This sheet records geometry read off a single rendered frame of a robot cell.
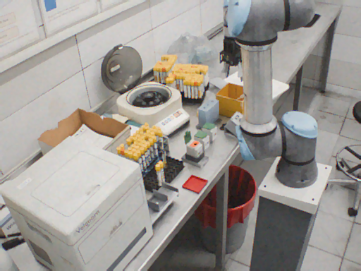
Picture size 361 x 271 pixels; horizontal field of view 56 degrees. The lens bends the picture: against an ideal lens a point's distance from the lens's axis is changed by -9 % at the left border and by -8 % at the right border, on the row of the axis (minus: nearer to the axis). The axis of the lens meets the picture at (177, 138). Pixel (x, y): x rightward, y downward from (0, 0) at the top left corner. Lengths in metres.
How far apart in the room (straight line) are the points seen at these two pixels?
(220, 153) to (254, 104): 0.43
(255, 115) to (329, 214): 1.50
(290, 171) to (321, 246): 1.12
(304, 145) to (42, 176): 0.78
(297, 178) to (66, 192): 0.73
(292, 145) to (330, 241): 1.26
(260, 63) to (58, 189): 0.62
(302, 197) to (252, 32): 0.57
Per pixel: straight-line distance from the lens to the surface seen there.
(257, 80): 1.01
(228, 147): 1.46
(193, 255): 2.17
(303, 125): 1.14
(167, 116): 1.54
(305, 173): 1.23
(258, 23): 0.93
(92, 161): 0.98
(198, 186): 1.29
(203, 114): 1.50
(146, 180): 1.30
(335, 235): 2.36
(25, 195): 0.95
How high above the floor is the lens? 1.77
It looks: 36 degrees down
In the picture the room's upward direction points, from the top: 5 degrees counter-clockwise
